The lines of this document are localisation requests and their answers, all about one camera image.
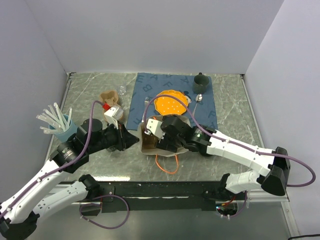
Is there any blue alphabet cloth mat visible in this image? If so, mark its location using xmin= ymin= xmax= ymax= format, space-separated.
xmin=125 ymin=72 xmax=219 ymax=135

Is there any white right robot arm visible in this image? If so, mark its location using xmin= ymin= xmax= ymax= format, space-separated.
xmin=146 ymin=115 xmax=291 ymax=200

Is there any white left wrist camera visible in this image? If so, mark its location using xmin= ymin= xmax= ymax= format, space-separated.
xmin=102 ymin=103 xmax=124 ymax=130

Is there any beige paper takeout bag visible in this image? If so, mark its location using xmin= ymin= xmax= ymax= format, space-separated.
xmin=137 ymin=114 xmax=193 ymax=175

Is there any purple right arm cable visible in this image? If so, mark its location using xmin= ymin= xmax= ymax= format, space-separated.
xmin=142 ymin=94 xmax=316 ymax=187

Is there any small clear glass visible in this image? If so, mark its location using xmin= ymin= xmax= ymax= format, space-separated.
xmin=117 ymin=85 xmax=127 ymax=95

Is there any aluminium frame rail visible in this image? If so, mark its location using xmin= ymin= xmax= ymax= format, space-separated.
xmin=247 ymin=190 xmax=290 ymax=203

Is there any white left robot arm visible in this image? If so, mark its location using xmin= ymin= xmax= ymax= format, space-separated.
xmin=0 ymin=118 xmax=139 ymax=240

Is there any dark green mug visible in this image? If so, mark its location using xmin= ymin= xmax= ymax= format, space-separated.
xmin=192 ymin=72 xmax=210 ymax=94

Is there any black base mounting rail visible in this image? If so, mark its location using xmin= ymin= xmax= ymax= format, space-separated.
xmin=49 ymin=181 xmax=251 ymax=213

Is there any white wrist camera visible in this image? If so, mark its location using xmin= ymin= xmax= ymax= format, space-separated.
xmin=144 ymin=118 xmax=165 ymax=139
xmin=102 ymin=103 xmax=124 ymax=130

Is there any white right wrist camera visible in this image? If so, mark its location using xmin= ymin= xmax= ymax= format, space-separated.
xmin=144 ymin=118 xmax=165 ymax=139

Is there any orange polka dot plate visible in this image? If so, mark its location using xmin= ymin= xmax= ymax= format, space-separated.
xmin=154 ymin=89 xmax=189 ymax=116

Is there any silver spoon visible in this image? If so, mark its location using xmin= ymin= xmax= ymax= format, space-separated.
xmin=192 ymin=94 xmax=203 ymax=115

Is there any blue straw holder cup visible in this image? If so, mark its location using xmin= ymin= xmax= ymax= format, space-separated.
xmin=48 ymin=114 xmax=78 ymax=143

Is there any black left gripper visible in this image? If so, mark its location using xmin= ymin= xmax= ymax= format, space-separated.
xmin=87 ymin=119 xmax=140 ymax=154

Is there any silver fork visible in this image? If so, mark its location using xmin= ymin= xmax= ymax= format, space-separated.
xmin=141 ymin=96 xmax=150 ymax=123

